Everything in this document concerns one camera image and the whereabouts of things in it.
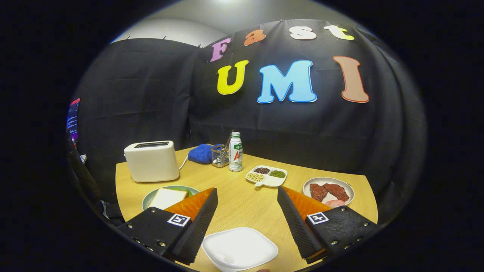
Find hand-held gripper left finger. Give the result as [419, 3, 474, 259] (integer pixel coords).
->
[115, 188, 219, 266]

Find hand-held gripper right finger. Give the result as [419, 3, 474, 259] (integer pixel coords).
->
[277, 186, 380, 264]

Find toasted bread slice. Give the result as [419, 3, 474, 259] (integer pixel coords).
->
[147, 188, 189, 210]

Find white square plate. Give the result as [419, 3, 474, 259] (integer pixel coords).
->
[202, 227, 279, 272]

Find white divided dish with beans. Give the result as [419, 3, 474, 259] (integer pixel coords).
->
[245, 165, 288, 187]

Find pale green plate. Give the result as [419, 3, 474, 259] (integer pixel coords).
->
[142, 185, 200, 211]

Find white round plate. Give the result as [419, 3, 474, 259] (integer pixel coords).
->
[302, 177, 355, 208]

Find blue cloth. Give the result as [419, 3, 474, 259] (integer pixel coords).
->
[188, 144, 214, 164]

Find white toaster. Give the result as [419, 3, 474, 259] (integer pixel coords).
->
[124, 141, 180, 183]

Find white drink bottle red label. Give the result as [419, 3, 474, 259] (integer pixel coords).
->
[229, 132, 243, 172]

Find black backdrop cloth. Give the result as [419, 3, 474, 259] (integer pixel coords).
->
[72, 19, 428, 227]

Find computer monitor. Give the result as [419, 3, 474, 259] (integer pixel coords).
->
[67, 97, 81, 142]

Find wire mesh holder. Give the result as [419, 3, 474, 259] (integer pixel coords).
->
[211, 144, 230, 168]

